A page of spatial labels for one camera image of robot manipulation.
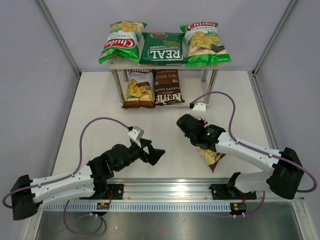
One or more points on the aluminium frame post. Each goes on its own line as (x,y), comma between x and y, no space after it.
(278,29)
(44,9)

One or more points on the green Chuba seaweed bag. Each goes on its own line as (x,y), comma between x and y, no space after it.
(123,41)
(204,46)

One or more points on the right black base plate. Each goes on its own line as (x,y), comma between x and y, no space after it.
(221,191)

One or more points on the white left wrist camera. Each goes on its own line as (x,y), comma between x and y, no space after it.
(135,134)

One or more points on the white two-tier shelf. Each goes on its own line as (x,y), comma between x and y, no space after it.
(194,81)

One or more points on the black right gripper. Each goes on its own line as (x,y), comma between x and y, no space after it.
(201,121)

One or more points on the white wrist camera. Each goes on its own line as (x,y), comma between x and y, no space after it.
(198,110)
(135,134)

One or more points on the white slotted cable duct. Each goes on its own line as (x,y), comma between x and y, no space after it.
(81,206)

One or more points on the aluminium mounting rail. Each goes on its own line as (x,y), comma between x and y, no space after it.
(135,190)

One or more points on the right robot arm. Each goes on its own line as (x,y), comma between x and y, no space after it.
(281,171)

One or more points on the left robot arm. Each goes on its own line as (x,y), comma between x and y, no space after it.
(101,168)

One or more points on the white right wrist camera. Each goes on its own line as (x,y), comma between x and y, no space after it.
(198,110)

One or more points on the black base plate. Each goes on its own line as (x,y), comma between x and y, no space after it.
(115,192)
(221,191)

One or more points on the aluminium frame post left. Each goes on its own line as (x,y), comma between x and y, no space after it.
(44,9)

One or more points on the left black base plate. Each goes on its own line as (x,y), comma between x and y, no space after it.
(115,192)

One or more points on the aluminium frame post right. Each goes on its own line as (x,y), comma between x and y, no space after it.
(278,29)

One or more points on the brown Kettle chips bag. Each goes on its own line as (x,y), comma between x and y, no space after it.
(167,89)

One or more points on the green Real chips bag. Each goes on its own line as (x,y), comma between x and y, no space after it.
(162,48)

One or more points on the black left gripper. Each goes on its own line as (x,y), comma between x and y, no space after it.
(154,154)

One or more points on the brown Chuba bag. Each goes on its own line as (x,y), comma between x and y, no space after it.
(140,89)
(212,157)

